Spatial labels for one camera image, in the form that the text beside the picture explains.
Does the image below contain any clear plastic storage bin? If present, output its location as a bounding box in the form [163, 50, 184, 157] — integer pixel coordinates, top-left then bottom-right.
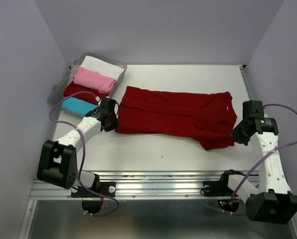
[47, 53, 127, 117]

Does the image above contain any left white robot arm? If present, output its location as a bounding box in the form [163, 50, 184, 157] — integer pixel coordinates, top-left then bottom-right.
[37, 98, 120, 196]

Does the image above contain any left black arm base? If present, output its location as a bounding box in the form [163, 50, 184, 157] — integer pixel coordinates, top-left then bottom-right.
[70, 181, 116, 198]

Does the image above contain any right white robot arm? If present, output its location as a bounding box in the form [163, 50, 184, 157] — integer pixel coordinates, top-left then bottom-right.
[218, 100, 297, 225]

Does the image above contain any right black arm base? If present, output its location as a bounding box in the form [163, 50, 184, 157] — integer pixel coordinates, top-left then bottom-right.
[200, 169, 245, 197]

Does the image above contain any rolled cyan t shirt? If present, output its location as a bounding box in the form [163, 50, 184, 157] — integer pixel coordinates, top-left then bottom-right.
[62, 97, 98, 116]

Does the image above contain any rolled pink t shirt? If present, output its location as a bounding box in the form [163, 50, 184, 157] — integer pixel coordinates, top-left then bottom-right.
[73, 67, 116, 94]

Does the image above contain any rolled dark red t shirt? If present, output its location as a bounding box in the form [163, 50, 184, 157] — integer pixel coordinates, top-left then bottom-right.
[63, 82, 108, 104]

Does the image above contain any rolled white t shirt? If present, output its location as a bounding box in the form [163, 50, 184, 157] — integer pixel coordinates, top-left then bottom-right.
[80, 56, 124, 80]

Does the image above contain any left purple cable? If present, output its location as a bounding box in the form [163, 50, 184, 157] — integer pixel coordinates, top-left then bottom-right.
[49, 91, 120, 217]

